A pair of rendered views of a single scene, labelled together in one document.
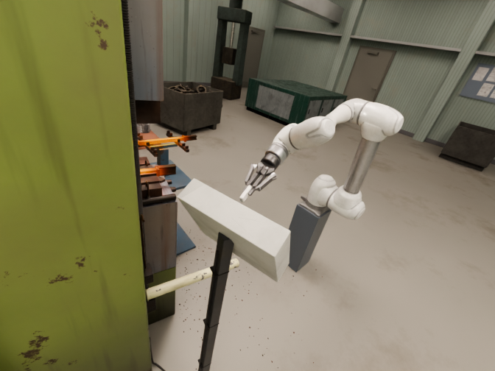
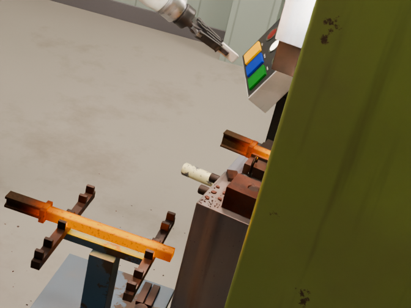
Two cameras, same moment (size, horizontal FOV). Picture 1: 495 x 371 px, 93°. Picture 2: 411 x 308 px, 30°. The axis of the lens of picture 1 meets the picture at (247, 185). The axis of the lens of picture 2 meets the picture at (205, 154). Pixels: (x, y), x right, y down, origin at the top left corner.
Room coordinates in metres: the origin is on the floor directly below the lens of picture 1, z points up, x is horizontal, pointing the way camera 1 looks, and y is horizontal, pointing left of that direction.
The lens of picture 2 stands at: (2.15, 1.84, 2.00)
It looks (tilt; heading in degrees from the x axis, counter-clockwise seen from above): 30 degrees down; 233
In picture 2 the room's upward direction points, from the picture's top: 14 degrees clockwise
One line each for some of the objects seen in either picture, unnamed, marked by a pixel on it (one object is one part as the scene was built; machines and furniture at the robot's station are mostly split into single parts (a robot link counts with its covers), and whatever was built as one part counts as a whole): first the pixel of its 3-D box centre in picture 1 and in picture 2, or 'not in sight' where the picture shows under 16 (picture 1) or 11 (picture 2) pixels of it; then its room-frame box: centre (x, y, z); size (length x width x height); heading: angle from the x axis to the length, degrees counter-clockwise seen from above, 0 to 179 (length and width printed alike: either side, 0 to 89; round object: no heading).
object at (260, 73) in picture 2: not in sight; (257, 78); (0.69, 0.05, 1.01); 0.07 x 0.05 x 0.07; 62
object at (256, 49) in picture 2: not in sight; (253, 54); (0.60, -0.12, 1.01); 0.07 x 0.05 x 0.07; 62
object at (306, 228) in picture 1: (303, 235); not in sight; (1.54, -0.54, 0.30); 0.20 x 0.20 x 0.60; 50
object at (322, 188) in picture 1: (323, 189); not in sight; (1.53, -0.55, 0.77); 0.18 x 0.16 x 0.22; 48
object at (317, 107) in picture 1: (295, 102); not in sight; (7.06, -0.88, 0.41); 2.10 x 1.97 x 0.83; 142
